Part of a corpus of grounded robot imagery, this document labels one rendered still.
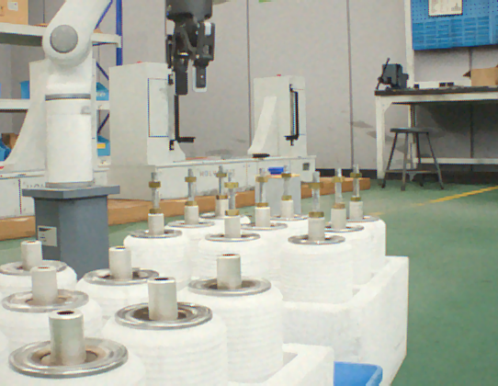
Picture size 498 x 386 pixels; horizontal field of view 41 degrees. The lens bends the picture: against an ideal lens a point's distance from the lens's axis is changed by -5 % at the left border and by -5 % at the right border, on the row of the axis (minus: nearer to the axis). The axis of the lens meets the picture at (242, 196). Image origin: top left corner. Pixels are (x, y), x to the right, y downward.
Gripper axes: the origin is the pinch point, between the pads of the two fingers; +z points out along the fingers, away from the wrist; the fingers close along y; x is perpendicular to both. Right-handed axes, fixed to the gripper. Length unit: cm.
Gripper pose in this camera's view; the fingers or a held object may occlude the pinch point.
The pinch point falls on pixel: (189, 85)
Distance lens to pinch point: 111.2
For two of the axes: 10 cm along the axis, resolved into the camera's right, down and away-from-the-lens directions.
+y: 4.9, 0.6, -8.7
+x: 8.7, -0.6, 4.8
